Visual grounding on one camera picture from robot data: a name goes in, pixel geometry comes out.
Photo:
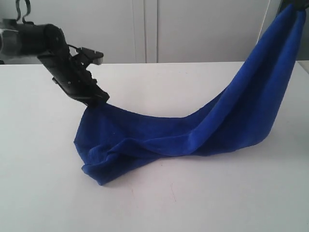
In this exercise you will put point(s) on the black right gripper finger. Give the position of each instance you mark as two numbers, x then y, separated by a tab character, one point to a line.
298	4

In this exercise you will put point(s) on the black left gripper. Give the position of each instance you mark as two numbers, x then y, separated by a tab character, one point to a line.
73	78

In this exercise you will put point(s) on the blue towel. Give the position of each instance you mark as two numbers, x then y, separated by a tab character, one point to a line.
112	141

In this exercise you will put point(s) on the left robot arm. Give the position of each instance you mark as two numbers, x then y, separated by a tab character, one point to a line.
23	39

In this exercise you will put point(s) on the dark vertical post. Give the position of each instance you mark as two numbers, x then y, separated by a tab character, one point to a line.
280	8

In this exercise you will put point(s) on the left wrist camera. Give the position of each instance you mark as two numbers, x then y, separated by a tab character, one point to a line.
86	56

